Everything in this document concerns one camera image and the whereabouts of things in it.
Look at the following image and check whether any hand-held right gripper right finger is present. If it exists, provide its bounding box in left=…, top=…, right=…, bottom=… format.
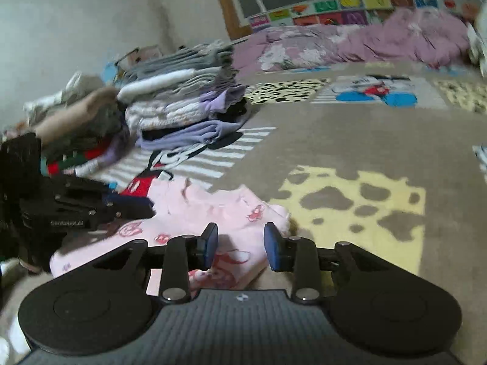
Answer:
left=264, top=221, right=396, bottom=305

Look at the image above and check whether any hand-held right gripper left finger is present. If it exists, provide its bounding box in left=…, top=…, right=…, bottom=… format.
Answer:
left=93, top=222, right=220, bottom=305

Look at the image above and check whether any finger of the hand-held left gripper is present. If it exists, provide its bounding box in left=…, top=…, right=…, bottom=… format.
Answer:
left=57, top=198, right=156, bottom=222
left=57, top=177, right=151, bottom=206

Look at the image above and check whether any pink printed garment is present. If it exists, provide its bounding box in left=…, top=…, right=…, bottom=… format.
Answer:
left=49, top=177, right=292, bottom=297

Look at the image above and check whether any clothes stack with beige sweater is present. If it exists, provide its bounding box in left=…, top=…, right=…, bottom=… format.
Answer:
left=23, top=70, right=132, bottom=177

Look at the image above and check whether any clothes stack with grey towel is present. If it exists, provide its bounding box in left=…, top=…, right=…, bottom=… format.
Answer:
left=116, top=42, right=250, bottom=151

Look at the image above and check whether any cluttered wooden desk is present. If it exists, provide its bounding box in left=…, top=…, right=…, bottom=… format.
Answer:
left=114, top=46, right=164, bottom=73

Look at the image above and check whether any purple floral quilt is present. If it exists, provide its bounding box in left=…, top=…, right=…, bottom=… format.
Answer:
left=230, top=8, right=472, bottom=73

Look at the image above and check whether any colourful alphabet foam mat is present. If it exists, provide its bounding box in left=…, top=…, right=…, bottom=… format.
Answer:
left=247, top=0, right=468, bottom=29

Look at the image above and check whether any white crumpled quilt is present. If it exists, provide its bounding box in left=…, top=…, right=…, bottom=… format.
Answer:
left=466, top=19, right=487, bottom=77

